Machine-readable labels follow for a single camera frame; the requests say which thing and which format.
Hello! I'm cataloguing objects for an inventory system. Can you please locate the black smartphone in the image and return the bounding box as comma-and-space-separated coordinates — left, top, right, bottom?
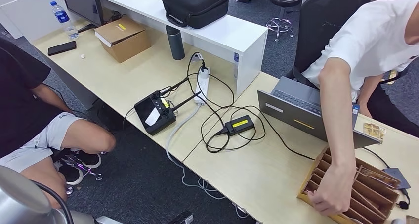
47, 41, 77, 56

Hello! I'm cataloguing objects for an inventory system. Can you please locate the clear water bottle blue label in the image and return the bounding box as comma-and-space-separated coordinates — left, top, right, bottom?
50, 1, 80, 40

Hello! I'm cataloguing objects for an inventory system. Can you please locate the person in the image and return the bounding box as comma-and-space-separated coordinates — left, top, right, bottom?
301, 0, 419, 217
0, 37, 117, 210

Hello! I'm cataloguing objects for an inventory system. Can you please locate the white power strip cable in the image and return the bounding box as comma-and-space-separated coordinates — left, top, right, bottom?
165, 104, 250, 219

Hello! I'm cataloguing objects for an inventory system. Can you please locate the person's right hand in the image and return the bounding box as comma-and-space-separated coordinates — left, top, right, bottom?
307, 165, 357, 217

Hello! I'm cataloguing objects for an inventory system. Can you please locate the black carrying case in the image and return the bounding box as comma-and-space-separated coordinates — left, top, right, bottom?
159, 0, 229, 30

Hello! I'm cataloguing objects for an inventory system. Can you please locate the person's left hand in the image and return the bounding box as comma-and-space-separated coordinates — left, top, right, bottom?
358, 102, 373, 119

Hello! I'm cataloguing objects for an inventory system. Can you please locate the white desk shelf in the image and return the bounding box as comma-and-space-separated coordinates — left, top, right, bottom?
96, 0, 268, 97

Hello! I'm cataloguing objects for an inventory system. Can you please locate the dark thermos bottle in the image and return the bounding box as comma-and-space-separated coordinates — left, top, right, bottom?
165, 25, 186, 61

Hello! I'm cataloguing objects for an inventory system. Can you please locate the patterned room key card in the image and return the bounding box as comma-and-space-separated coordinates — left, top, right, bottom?
358, 166, 398, 187

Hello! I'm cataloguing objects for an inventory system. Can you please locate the white partition panel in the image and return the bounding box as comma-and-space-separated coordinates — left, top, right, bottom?
0, 0, 86, 43

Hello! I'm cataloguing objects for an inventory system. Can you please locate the black remote controller with antennas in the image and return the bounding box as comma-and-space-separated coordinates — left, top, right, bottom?
134, 78, 201, 136

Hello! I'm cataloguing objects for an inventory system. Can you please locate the wooden card organiser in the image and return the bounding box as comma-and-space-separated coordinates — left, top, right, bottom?
297, 147, 402, 224

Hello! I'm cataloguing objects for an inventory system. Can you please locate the black adapter with yellow label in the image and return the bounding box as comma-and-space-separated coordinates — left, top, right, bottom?
224, 115, 255, 137

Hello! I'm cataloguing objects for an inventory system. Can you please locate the yellow floor tape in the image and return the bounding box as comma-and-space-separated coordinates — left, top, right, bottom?
380, 69, 399, 86

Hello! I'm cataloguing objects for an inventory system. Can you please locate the dark grey card reader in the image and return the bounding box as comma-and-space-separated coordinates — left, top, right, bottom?
383, 168, 412, 190

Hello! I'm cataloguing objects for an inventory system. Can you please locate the black bag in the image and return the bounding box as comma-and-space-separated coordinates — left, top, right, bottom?
93, 99, 126, 133

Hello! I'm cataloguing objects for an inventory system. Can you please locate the black remote controller cable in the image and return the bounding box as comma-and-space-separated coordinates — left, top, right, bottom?
122, 72, 200, 130

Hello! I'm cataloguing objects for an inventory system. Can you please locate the black office chair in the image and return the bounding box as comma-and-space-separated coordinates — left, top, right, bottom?
286, 0, 374, 90

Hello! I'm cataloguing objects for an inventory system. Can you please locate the chrome chair base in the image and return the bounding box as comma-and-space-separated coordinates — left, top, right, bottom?
54, 150, 107, 195

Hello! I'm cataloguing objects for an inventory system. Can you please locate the black adapter input cable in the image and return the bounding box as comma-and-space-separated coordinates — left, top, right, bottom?
186, 52, 266, 154

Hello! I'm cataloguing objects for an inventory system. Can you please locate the grey laptop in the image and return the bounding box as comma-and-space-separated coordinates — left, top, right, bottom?
256, 77, 382, 149

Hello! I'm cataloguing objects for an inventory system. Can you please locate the black adapter output cable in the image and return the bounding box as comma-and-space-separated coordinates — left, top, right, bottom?
229, 105, 411, 211

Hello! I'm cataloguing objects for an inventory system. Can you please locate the brown cardboard box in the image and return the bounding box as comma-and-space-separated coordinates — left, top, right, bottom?
94, 17, 152, 64

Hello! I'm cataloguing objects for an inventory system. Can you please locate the black card reader cable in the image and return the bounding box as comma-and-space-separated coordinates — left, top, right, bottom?
360, 146, 390, 169

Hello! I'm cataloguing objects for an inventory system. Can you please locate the black monitor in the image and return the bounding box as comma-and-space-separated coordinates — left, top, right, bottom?
60, 0, 105, 34

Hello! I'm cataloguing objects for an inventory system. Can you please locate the white power strip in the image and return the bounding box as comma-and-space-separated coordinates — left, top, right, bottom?
194, 67, 211, 106

